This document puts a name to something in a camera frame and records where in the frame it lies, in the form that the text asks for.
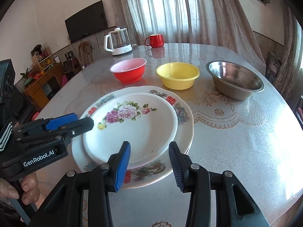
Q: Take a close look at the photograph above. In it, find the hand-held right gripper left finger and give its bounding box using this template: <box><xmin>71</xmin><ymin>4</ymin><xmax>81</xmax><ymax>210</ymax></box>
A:
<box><xmin>35</xmin><ymin>141</ymin><xmax>131</xmax><ymax>227</ymax></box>

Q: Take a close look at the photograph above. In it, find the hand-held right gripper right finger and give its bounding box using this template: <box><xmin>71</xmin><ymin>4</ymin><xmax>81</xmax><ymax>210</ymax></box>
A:
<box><xmin>168</xmin><ymin>141</ymin><xmax>270</xmax><ymax>227</ymax></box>

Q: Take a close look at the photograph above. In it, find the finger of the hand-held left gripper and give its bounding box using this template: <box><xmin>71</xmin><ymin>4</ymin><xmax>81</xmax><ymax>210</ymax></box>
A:
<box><xmin>15</xmin><ymin>117</ymin><xmax>95</xmax><ymax>145</ymax></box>
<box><xmin>13</xmin><ymin>113</ymin><xmax>79</xmax><ymax>135</ymax></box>

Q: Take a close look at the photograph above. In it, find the white plate with rose print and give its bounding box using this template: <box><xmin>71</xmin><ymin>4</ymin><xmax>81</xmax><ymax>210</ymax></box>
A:
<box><xmin>82</xmin><ymin>92</ymin><xmax>178</xmax><ymax>170</ymax></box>

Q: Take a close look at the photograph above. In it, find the white plate with red characters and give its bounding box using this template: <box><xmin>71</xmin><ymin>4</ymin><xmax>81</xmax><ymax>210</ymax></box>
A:
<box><xmin>72</xmin><ymin>85</ymin><xmax>194</xmax><ymax>189</ymax></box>

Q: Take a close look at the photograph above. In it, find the red plastic bowl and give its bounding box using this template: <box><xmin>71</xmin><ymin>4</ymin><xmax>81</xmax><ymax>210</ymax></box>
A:
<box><xmin>110</xmin><ymin>58</ymin><xmax>147</xmax><ymax>85</ymax></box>

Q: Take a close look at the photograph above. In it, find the yellow plastic bowl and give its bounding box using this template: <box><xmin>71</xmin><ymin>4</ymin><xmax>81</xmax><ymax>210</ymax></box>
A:
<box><xmin>156</xmin><ymin>62</ymin><xmax>200</xmax><ymax>90</ymax></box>

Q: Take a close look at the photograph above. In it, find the stainless steel bowl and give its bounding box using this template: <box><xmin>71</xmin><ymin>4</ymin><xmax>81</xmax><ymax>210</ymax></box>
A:
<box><xmin>206</xmin><ymin>61</ymin><xmax>265</xmax><ymax>100</ymax></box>

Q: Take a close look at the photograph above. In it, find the person's left hand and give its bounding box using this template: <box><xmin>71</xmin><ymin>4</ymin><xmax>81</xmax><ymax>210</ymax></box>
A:
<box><xmin>0</xmin><ymin>172</ymin><xmax>41</xmax><ymax>205</ymax></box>

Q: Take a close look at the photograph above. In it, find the black sofa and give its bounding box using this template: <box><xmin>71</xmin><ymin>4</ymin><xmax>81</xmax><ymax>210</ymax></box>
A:
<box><xmin>12</xmin><ymin>85</ymin><xmax>39</xmax><ymax>124</ymax></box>

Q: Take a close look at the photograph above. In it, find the wooden desk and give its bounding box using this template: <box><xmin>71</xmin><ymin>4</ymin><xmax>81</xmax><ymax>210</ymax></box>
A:
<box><xmin>22</xmin><ymin>63</ymin><xmax>64</xmax><ymax>111</ymax></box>

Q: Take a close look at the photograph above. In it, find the small brown speaker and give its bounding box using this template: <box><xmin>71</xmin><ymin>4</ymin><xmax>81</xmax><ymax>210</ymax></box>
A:
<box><xmin>63</xmin><ymin>59</ymin><xmax>76</xmax><ymax>74</ymax></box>

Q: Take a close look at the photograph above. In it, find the potted green plant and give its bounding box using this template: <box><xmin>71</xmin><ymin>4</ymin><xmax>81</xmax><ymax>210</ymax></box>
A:
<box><xmin>20</xmin><ymin>68</ymin><xmax>34</xmax><ymax>86</ymax></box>

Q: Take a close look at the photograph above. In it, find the wooden shelf with ornaments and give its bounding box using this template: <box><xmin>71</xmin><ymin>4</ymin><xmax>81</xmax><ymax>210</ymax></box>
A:
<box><xmin>31</xmin><ymin>44</ymin><xmax>54</xmax><ymax>70</ymax></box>

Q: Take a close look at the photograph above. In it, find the wooden chair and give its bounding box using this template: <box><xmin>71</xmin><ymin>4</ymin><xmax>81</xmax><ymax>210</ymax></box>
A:
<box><xmin>78</xmin><ymin>41</ymin><xmax>93</xmax><ymax>67</ymax></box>

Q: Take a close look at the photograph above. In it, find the white glass electric kettle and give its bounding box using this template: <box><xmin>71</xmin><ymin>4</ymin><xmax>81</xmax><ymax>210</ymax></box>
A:
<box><xmin>104</xmin><ymin>27</ymin><xmax>133</xmax><ymax>56</ymax></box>

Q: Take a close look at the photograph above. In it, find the red mug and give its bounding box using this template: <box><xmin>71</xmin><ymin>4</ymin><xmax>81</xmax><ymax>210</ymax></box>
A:
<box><xmin>145</xmin><ymin>34</ymin><xmax>164</xmax><ymax>48</ymax></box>

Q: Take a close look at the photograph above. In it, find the beige drape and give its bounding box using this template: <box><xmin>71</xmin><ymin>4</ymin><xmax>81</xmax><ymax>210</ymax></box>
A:
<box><xmin>204</xmin><ymin>0</ymin><xmax>265</xmax><ymax>64</ymax></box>
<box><xmin>109</xmin><ymin>0</ymin><xmax>134</xmax><ymax>50</ymax></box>

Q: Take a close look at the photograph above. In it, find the dark chair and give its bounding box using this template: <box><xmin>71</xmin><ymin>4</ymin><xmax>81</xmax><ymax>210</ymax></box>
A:
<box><xmin>294</xmin><ymin>95</ymin><xmax>303</xmax><ymax>123</ymax></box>

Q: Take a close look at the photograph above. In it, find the patterned cushion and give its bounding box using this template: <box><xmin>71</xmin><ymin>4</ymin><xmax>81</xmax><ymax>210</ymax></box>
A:
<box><xmin>265</xmin><ymin>52</ymin><xmax>283</xmax><ymax>83</ymax></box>

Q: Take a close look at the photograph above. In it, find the sheer white curtain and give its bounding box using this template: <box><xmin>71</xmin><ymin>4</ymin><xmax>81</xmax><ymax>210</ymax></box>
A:
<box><xmin>128</xmin><ymin>0</ymin><xmax>206</xmax><ymax>46</ymax></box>

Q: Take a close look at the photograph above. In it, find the beige side window curtain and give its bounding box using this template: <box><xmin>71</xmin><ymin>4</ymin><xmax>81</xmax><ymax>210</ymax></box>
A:
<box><xmin>272</xmin><ymin>0</ymin><xmax>303</xmax><ymax>96</ymax></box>

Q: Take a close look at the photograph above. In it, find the black wall television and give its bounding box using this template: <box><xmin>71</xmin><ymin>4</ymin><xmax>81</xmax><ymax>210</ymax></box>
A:
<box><xmin>65</xmin><ymin>0</ymin><xmax>109</xmax><ymax>44</ymax></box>

